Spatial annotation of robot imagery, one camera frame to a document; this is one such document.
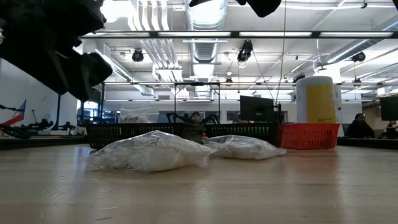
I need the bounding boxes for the white yellow wipes canister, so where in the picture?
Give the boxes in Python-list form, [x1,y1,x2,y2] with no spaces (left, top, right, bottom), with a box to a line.
[295,76,343,124]

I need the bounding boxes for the red and blue board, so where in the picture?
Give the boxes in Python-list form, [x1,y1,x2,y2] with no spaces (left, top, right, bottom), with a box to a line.
[1,99,27,127]

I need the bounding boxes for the black background robot arms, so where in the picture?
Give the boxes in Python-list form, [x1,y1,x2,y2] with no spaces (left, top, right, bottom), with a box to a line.
[0,104,75,139]

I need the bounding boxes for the black hanging camera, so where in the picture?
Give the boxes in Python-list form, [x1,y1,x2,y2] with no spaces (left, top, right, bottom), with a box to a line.
[237,39,254,63]

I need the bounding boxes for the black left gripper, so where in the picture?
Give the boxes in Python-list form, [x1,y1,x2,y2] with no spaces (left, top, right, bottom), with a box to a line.
[0,0,113,102]

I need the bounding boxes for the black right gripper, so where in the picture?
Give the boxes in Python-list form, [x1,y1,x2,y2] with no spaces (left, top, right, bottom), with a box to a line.
[188,0,282,18]

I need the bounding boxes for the red plastic basket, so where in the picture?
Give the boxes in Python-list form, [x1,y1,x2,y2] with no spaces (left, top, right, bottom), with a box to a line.
[277,123,341,150]

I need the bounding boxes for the black metal workstation frame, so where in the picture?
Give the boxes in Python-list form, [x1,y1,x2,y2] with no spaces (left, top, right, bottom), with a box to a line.
[53,81,222,131]

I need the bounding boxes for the black metal gantry frame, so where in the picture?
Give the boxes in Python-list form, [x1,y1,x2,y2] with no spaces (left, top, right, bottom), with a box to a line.
[80,30,398,40]

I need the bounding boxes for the black monitor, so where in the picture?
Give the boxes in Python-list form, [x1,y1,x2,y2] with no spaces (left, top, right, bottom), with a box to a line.
[239,95,275,123]
[379,96,398,121]

